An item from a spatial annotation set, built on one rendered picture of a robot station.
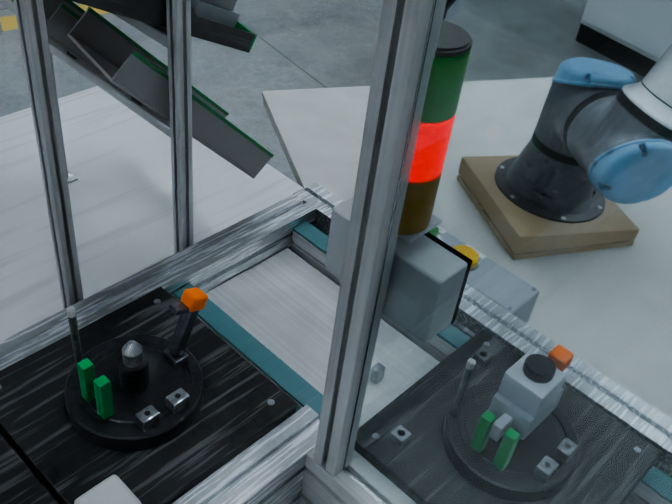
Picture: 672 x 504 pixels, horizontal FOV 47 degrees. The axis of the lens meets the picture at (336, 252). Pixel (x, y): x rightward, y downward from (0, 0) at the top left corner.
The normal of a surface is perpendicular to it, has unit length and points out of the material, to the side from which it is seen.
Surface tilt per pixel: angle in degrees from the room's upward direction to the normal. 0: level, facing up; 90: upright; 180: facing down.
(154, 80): 90
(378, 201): 90
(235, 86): 0
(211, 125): 90
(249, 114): 0
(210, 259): 0
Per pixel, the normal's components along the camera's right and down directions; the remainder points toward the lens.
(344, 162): 0.11, -0.76
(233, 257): 0.72, 0.50
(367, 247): -0.69, 0.40
